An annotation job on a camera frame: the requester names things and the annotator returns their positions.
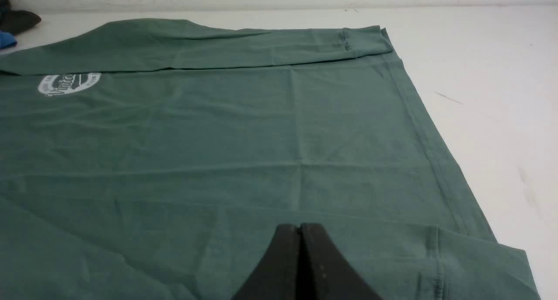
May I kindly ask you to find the dark grey crumpled garment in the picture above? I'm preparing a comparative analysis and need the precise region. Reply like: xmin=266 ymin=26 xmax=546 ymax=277
xmin=0 ymin=0 xmax=42 ymax=36

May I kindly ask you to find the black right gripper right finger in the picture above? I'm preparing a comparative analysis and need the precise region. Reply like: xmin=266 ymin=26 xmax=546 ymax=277
xmin=298 ymin=223 xmax=381 ymax=300

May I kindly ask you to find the blue crumpled shirt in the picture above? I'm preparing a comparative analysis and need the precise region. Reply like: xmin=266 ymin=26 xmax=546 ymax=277
xmin=0 ymin=31 xmax=17 ymax=50

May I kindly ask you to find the green long-sleeve shirt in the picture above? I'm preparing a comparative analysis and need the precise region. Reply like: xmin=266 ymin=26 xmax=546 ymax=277
xmin=1 ymin=19 xmax=540 ymax=300

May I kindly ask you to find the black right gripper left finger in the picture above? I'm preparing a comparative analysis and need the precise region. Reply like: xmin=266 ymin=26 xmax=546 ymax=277
xmin=232 ymin=224 xmax=301 ymax=300

